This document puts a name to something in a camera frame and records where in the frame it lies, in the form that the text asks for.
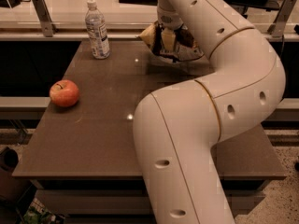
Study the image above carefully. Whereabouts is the brown chip bag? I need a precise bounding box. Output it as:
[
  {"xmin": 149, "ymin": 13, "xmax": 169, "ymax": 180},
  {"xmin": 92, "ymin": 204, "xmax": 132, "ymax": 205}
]
[{"xmin": 138, "ymin": 21, "xmax": 204, "ymax": 63}]

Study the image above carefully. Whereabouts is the left metal railing bracket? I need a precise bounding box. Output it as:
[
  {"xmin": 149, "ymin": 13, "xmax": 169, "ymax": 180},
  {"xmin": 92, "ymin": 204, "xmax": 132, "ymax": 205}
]
[{"xmin": 32, "ymin": 0, "xmax": 56, "ymax": 37}]

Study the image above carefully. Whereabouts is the grey table drawer base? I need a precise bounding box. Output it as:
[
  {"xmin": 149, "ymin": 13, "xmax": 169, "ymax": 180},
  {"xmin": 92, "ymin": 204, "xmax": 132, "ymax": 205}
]
[{"xmin": 36, "ymin": 178, "xmax": 265, "ymax": 223}]

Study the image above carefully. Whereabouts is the black object on counter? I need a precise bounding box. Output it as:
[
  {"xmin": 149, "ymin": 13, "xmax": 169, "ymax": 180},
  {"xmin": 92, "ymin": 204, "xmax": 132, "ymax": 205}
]
[{"xmin": 0, "ymin": 0, "xmax": 31, "ymax": 8}]

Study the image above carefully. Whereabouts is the right metal railing bracket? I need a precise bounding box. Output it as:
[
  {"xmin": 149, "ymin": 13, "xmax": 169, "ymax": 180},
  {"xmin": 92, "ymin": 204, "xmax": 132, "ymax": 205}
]
[{"xmin": 267, "ymin": 0, "xmax": 297, "ymax": 38}]

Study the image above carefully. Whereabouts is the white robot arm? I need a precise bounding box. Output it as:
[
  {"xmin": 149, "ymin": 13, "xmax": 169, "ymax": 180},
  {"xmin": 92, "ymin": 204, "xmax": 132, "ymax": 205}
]
[{"xmin": 133, "ymin": 0, "xmax": 286, "ymax": 224}]

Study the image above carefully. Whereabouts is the clear plastic water bottle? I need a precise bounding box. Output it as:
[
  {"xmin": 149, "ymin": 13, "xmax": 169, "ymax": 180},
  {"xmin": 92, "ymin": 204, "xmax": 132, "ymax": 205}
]
[{"xmin": 85, "ymin": 0, "xmax": 110, "ymax": 59}]

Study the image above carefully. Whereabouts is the dark bin on floor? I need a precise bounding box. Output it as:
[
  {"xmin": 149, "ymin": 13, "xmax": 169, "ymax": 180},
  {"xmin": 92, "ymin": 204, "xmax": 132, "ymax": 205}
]
[{"xmin": 0, "ymin": 147, "xmax": 30, "ymax": 203}]

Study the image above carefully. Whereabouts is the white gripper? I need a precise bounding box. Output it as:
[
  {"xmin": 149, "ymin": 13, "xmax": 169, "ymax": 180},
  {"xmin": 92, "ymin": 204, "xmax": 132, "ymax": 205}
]
[{"xmin": 157, "ymin": 7, "xmax": 183, "ymax": 51}]

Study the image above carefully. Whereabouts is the metal railing bracket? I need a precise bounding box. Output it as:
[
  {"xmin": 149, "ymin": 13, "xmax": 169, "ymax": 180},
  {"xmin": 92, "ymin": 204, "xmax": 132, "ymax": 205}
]
[
  {"xmin": 267, "ymin": 0, "xmax": 297, "ymax": 38},
  {"xmin": 32, "ymin": 0, "xmax": 56, "ymax": 37}
]

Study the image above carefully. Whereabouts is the red apple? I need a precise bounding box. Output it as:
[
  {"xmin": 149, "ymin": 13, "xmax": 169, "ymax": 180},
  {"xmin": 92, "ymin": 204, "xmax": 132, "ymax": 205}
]
[{"xmin": 50, "ymin": 79, "xmax": 79, "ymax": 107}]

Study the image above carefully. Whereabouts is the green patterned bag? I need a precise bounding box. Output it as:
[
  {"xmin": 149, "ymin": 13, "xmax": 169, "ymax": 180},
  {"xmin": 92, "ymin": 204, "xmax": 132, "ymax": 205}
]
[{"xmin": 20, "ymin": 198, "xmax": 64, "ymax": 224}]

